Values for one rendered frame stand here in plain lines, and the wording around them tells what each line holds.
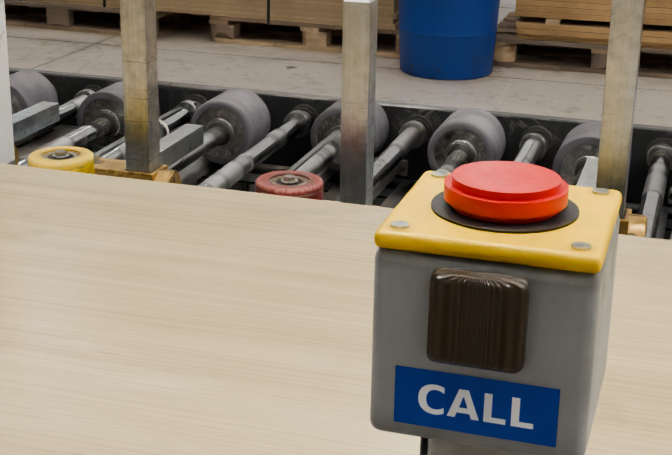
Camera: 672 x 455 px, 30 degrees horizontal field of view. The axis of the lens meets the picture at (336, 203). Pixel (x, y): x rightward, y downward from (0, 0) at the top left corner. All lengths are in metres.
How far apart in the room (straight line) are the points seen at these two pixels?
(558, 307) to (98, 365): 0.70
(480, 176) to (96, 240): 0.93
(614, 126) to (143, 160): 0.62
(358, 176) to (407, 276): 1.20
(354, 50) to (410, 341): 1.17
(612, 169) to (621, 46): 0.15
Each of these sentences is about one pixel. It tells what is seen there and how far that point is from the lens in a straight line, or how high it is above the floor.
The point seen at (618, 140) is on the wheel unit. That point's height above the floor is 0.96.
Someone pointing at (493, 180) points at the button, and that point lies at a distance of 0.40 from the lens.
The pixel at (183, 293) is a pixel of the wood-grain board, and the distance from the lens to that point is 1.17.
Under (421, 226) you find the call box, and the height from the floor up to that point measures 1.22.
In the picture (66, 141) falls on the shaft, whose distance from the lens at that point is 2.00.
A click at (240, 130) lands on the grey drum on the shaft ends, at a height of 0.81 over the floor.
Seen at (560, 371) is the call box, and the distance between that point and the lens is 0.39.
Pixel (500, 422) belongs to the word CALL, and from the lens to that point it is 0.40.
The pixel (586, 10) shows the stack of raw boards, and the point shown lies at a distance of 6.33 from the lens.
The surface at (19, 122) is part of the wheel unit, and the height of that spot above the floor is 0.85.
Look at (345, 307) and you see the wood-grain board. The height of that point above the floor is 0.90.
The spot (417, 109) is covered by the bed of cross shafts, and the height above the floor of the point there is 0.84.
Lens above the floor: 1.35
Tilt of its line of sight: 19 degrees down
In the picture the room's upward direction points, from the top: 1 degrees clockwise
